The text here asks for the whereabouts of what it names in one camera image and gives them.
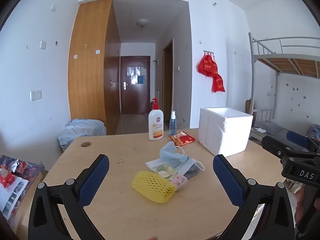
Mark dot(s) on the wooden board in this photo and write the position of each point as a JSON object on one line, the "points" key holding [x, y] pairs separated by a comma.
{"points": [[248, 107]]}

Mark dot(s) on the dark brown entrance door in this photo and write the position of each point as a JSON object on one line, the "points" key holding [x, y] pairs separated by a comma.
{"points": [[135, 90]]}

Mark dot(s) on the blue face mask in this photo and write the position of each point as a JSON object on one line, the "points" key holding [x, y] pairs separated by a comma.
{"points": [[190, 164], [172, 153]]}

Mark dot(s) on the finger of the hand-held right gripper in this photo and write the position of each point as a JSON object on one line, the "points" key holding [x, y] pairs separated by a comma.
{"points": [[275, 146], [297, 138]]}

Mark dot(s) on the white lotion pump bottle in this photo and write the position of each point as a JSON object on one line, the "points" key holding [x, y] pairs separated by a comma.
{"points": [[155, 125]]}

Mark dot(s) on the grey cloth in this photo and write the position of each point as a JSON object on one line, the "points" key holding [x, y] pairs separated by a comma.
{"points": [[193, 173]]}

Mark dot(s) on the ceiling lamp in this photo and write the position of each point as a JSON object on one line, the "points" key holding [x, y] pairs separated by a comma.
{"points": [[142, 23]]}

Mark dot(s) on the red snack packet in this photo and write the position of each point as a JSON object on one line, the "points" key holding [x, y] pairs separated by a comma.
{"points": [[182, 138]]}

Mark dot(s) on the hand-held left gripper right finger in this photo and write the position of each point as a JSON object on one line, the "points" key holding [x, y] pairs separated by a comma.
{"points": [[228, 182]]}

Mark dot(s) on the red bag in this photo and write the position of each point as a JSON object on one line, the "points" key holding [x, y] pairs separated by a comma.
{"points": [[214, 67], [203, 65], [218, 83]]}

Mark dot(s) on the wooden wardrobe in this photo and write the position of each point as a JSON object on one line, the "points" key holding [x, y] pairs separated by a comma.
{"points": [[87, 67]]}

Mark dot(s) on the yellow foam net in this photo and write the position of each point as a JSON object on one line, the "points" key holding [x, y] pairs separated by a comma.
{"points": [[152, 187]]}

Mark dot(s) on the colourful printed bag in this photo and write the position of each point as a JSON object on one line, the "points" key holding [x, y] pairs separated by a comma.
{"points": [[25, 172]]}

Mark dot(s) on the green tissue packet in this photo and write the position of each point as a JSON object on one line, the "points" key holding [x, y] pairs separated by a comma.
{"points": [[163, 170]]}

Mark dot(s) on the brown side door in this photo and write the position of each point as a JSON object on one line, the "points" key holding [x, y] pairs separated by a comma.
{"points": [[168, 85]]}

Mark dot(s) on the metal wall hook rack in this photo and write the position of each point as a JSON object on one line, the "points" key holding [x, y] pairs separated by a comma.
{"points": [[209, 52]]}

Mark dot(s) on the blue spray bottle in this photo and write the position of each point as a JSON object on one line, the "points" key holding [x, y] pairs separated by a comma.
{"points": [[172, 127]]}

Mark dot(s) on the white foam box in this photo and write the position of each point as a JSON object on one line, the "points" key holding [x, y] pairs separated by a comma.
{"points": [[225, 135]]}

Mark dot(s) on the light blue bedding bundle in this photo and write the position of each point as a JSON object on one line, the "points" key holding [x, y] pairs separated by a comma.
{"points": [[80, 130]]}

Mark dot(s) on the metal bunk bed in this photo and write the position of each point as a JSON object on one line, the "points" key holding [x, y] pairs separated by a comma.
{"points": [[287, 65]]}

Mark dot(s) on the grey blanket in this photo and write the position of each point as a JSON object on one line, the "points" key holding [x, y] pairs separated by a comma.
{"points": [[271, 126]]}

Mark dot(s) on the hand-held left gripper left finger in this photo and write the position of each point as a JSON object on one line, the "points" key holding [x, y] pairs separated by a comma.
{"points": [[93, 177]]}

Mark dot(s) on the double wall socket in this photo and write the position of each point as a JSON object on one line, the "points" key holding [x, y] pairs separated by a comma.
{"points": [[35, 95]]}

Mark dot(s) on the patterned blue cloth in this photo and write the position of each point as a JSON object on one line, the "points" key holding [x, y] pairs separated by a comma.
{"points": [[314, 132]]}

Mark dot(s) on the white crumpled tissue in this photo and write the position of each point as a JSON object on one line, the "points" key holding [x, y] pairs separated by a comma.
{"points": [[260, 130]]}

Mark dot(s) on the white wall switch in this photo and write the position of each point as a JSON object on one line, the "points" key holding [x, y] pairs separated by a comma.
{"points": [[42, 45]]}

